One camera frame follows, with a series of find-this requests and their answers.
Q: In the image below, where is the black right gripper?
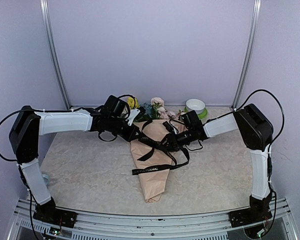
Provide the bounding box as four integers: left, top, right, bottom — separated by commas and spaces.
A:
156, 127, 195, 151

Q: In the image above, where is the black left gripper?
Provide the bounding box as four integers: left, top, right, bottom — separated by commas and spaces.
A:
107, 115, 143, 142

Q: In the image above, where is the yellow fake flower stem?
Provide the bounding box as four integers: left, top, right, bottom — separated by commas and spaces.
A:
127, 96, 140, 110

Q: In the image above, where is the pink rose stem bunch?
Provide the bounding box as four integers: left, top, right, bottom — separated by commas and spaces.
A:
156, 106, 186, 121

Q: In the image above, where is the black printed ribbon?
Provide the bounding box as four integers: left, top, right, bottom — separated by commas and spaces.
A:
131, 120, 190, 176

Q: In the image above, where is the blue fake flower stem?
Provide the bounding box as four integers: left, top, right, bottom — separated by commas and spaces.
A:
139, 102, 155, 122

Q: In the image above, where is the green pink wrapping paper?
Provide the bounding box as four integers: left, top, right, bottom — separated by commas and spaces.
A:
137, 122, 177, 203

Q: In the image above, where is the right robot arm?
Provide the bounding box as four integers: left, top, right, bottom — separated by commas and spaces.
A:
172, 103, 274, 202

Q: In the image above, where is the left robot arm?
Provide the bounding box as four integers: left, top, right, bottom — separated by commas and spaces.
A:
0, 95, 141, 223

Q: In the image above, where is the green plate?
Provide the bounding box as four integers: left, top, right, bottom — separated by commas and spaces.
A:
184, 106, 208, 120

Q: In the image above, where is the white ceramic bowl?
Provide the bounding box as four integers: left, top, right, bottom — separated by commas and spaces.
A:
185, 98, 206, 115

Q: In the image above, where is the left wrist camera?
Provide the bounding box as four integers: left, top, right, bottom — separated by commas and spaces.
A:
126, 106, 146, 126

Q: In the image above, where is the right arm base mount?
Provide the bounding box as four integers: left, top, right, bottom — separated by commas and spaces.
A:
228, 206, 273, 228

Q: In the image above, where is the aluminium front rail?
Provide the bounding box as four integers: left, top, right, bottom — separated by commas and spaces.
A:
5, 198, 300, 240

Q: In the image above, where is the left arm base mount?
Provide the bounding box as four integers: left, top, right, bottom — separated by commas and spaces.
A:
33, 207, 78, 228

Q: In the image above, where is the aluminium frame post left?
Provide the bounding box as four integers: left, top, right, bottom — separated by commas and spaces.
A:
39, 0, 71, 109

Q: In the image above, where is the aluminium frame post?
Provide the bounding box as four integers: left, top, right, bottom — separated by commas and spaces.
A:
39, 0, 71, 109
231, 0, 262, 109

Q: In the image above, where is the aluminium frame post right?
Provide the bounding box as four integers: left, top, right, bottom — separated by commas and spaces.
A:
231, 0, 262, 109

